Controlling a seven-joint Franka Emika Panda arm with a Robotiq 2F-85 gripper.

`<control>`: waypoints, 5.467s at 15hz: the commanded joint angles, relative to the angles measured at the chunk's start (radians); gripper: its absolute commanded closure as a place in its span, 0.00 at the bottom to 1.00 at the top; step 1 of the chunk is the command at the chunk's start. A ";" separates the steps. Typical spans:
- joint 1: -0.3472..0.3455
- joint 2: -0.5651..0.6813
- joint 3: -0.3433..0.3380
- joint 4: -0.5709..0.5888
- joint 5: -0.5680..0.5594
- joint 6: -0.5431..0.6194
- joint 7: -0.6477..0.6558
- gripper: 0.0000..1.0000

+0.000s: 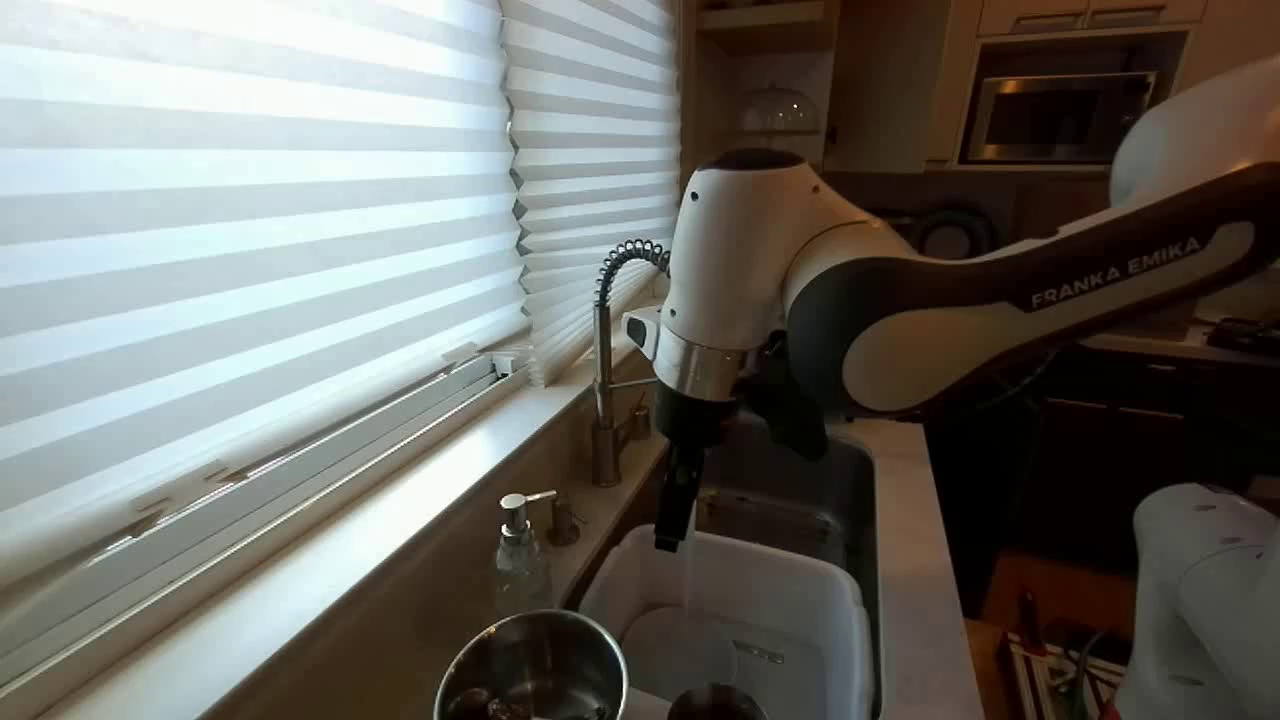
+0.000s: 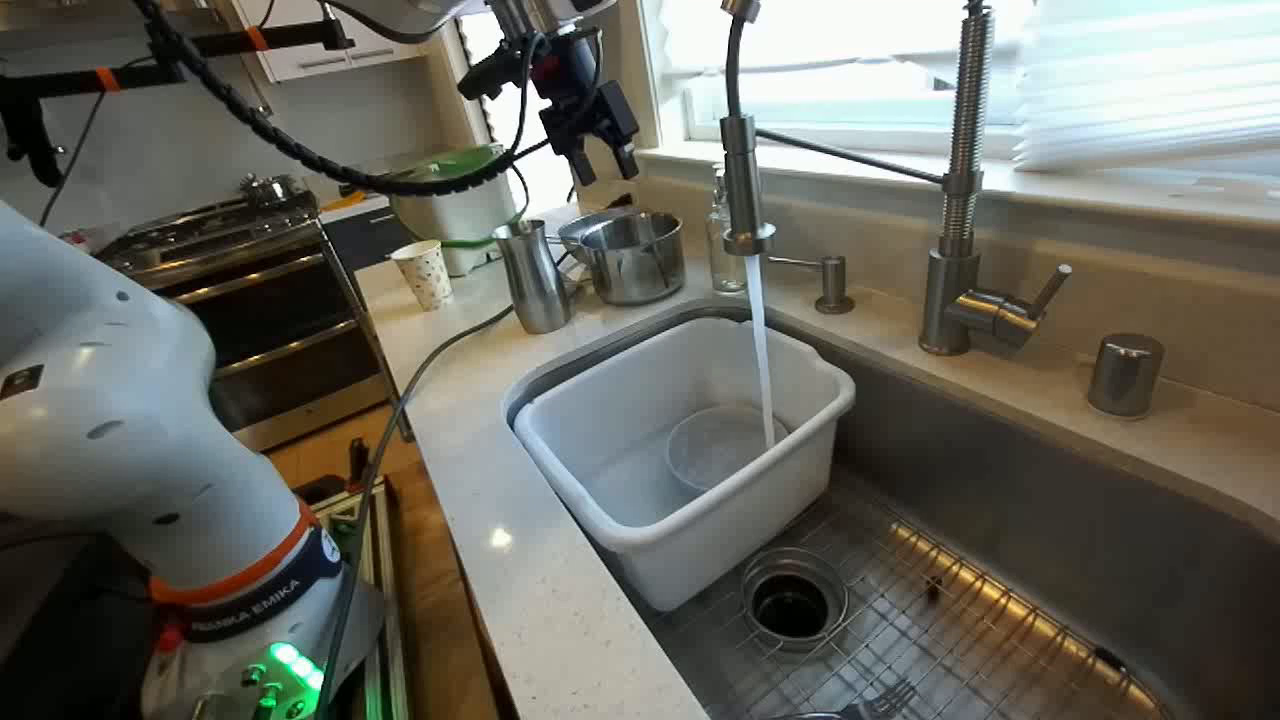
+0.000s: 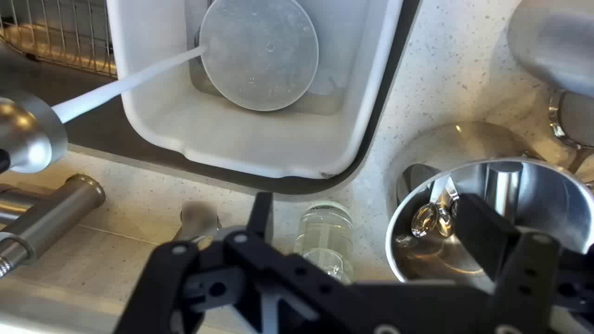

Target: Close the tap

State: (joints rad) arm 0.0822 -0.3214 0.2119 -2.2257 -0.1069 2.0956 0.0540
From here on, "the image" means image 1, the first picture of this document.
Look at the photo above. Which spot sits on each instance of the chrome spring kitchen faucet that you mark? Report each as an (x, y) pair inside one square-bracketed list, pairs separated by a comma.
[(606, 458)]

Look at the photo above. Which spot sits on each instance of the white plastic dish tub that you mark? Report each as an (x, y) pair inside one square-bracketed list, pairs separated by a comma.
[(781, 673)]

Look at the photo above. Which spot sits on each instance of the stainless steel pot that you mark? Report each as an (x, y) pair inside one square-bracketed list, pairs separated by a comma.
[(539, 665)]

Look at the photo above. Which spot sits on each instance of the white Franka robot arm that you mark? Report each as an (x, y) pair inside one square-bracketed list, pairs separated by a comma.
[(781, 275)]

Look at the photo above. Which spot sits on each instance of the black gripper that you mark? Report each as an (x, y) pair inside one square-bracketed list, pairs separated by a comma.
[(690, 427)]

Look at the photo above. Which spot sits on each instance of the white pleated window blind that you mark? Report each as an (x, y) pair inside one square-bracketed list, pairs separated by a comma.
[(227, 221)]

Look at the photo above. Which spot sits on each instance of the stainless steel sink basin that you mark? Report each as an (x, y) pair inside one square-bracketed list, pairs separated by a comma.
[(774, 536)]

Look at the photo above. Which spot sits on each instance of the built-in microwave oven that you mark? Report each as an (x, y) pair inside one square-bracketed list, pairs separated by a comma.
[(1055, 119)]

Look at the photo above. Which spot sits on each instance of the clear soap dispenser bottle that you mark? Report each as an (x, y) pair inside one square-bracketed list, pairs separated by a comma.
[(523, 568)]

